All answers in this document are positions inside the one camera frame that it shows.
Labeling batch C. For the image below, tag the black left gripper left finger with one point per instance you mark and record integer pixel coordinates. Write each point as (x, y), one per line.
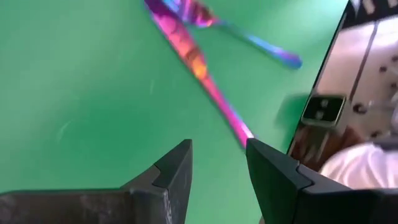
(124, 207)

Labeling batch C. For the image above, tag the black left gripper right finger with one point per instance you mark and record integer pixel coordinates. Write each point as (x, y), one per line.
(311, 205)

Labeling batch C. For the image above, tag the iridescent rainbow table knife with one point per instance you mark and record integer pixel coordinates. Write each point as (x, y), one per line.
(186, 43)

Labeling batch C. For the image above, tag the person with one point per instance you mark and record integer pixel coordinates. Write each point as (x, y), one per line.
(357, 168)

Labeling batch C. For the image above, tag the iridescent rainbow fork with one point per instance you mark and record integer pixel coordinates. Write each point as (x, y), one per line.
(270, 51)

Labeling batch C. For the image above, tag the grey table-level camera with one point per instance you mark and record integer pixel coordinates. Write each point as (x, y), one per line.
(323, 110)

